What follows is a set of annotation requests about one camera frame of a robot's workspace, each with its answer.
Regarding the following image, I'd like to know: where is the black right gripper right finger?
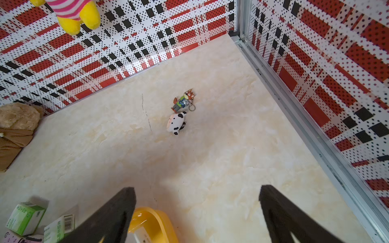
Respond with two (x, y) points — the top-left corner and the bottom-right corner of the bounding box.
(259, 185), (342, 243)

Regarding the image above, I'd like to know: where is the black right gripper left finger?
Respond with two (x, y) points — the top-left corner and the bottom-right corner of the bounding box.
(61, 187), (136, 243)

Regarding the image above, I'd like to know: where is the yellow plastic storage tray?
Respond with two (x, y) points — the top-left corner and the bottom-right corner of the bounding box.
(125, 207), (179, 243)

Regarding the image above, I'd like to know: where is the green tissue pack with barcode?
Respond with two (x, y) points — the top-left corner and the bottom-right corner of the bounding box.
(43, 214), (75, 243)

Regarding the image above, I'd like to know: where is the green pocket tissue pack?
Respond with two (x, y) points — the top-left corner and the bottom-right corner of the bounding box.
(6, 201), (46, 236)

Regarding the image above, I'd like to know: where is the pink cartoon tissue pack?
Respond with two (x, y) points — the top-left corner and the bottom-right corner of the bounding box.
(1, 231), (44, 243)

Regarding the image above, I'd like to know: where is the white black cow plush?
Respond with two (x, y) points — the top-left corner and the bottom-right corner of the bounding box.
(167, 111), (187, 136)

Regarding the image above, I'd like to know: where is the brown teddy bear plush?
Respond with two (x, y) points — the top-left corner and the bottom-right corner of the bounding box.
(1, 102), (44, 172)

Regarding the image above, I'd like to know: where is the yellow frog plush striped shirt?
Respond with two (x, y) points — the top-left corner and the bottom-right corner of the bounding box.
(30, 0), (101, 35)

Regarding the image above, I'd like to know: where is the fox figure keychain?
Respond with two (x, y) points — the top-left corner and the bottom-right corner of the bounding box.
(171, 89), (196, 113)

